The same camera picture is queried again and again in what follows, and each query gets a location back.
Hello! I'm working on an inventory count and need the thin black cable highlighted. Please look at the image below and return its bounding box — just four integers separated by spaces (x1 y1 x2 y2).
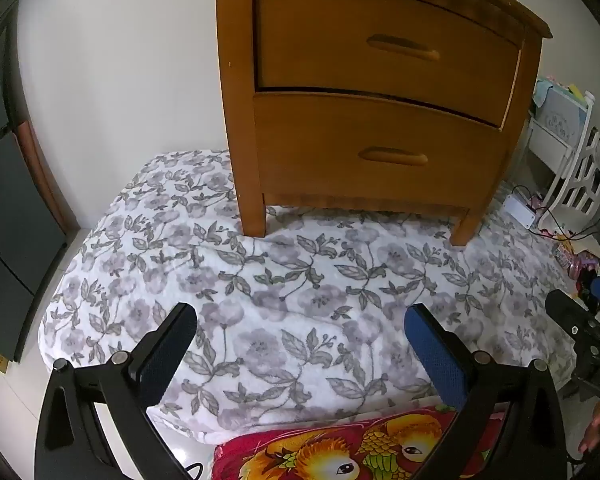
510 185 600 242

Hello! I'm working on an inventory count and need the teal towel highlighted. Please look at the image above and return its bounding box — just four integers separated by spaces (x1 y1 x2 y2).
534 77 557 107

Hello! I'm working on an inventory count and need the brown wooden door frame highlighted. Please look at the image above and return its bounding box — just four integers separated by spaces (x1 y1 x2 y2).
16 120 82 242

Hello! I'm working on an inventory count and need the red parrot printed blanket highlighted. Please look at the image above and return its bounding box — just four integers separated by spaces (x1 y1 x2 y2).
212 406 511 480

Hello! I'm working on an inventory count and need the person's right hand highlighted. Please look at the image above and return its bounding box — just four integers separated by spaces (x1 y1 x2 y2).
579 402 600 457

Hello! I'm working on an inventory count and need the white lattice rack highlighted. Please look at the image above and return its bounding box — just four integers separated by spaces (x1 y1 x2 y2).
537 91 600 232

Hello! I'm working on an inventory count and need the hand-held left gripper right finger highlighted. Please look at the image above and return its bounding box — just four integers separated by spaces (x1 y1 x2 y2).
403 303 568 480

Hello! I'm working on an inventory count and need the wooden nightstand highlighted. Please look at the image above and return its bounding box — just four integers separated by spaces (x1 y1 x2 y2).
214 0 553 247

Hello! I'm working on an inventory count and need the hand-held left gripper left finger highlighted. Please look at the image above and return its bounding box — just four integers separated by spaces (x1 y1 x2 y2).
34 302 198 480

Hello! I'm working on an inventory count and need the white power box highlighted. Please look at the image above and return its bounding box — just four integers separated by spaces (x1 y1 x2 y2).
500 194 539 229

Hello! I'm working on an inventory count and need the white printed storage box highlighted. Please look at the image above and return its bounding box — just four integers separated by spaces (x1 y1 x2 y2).
527 80 593 171

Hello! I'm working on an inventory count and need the pink jar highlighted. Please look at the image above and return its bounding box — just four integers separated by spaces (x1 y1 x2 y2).
555 242 600 282

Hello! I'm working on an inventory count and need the grey floral blanket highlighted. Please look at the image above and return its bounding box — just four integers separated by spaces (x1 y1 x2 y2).
39 149 597 446

